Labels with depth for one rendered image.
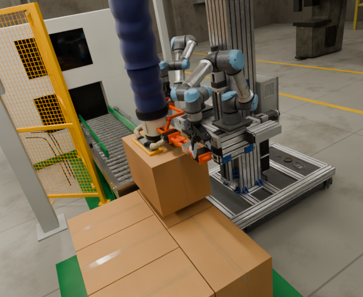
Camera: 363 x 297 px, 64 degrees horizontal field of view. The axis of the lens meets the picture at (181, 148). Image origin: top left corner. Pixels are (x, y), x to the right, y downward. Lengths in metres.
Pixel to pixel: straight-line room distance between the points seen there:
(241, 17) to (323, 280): 1.98
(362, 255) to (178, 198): 1.49
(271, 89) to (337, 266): 1.45
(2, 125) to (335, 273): 2.91
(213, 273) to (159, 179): 0.64
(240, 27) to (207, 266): 1.68
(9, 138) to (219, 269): 2.11
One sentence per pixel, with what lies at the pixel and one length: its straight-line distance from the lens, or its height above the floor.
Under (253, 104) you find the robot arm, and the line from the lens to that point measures 2.09.
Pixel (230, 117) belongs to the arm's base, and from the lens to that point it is 2.19.
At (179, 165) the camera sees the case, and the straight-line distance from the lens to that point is 1.89.
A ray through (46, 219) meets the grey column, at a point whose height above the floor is 0.17.
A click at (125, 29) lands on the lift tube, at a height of 1.83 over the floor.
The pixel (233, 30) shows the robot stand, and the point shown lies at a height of 1.66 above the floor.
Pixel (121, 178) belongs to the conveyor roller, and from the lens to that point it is 2.79.
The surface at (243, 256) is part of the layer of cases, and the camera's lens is 1.86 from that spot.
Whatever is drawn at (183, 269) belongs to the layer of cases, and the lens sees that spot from 1.83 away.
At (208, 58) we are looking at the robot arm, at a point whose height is 1.59.
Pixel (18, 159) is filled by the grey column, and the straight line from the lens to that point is 3.06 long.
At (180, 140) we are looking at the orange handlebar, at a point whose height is 1.19.
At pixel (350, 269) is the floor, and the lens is 2.60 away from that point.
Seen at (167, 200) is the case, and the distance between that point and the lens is 1.97.
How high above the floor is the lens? 1.93
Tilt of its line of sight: 27 degrees down
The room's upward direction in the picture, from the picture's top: 10 degrees counter-clockwise
